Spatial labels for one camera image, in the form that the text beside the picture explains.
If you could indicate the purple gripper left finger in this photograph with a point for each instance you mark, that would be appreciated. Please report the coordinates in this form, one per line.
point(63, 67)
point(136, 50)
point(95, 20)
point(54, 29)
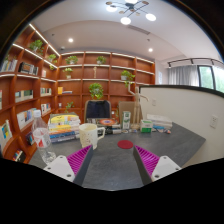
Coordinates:
point(73, 167)

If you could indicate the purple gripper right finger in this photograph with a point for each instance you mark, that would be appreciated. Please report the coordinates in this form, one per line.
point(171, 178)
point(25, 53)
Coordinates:
point(152, 167)

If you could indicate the clear plastic water bottle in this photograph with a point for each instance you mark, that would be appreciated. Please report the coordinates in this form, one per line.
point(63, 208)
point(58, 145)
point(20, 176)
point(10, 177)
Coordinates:
point(42, 138)

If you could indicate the red round coaster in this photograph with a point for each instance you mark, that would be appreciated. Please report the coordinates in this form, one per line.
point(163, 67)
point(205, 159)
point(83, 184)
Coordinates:
point(125, 144)

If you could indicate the white ceramic mug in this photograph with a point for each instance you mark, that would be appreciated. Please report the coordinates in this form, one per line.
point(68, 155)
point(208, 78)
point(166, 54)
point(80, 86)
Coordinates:
point(90, 134)

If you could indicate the small green white box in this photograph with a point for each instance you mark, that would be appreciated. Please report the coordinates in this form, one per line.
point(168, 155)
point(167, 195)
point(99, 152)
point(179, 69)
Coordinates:
point(146, 126)

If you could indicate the stack of colourful books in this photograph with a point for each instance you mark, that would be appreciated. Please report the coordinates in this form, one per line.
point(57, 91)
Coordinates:
point(63, 127)

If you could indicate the white flat box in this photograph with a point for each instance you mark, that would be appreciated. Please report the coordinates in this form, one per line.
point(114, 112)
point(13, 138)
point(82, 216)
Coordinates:
point(160, 120)

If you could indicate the orange patterned book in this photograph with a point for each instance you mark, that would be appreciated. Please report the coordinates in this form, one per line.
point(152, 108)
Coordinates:
point(107, 122)

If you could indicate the green white carton box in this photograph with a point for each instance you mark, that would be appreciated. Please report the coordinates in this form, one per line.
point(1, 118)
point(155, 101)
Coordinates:
point(126, 119)

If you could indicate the wooden artist mannequin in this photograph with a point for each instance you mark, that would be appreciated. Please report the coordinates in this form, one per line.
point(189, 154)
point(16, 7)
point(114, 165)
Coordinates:
point(137, 106)

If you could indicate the black office chair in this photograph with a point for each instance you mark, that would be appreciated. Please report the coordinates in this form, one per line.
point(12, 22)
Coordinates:
point(97, 109)

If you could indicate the brown cardboard box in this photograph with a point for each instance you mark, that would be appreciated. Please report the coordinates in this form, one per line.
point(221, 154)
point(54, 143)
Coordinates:
point(125, 106)

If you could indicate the potted green plant centre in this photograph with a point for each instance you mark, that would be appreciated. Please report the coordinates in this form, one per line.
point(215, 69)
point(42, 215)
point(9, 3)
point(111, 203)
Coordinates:
point(96, 90)

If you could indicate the brown wooden bookshelf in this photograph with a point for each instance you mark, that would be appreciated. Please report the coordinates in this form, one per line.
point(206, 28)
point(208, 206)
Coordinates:
point(35, 76)

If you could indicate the grey window curtain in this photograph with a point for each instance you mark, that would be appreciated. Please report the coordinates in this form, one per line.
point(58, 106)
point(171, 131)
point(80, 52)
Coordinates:
point(183, 75)

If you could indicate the ceiling chandelier lamp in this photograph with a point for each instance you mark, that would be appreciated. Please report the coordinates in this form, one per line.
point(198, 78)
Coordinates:
point(128, 8)

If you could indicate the white wall socket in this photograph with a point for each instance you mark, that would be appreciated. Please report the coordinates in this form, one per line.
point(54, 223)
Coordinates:
point(214, 121)

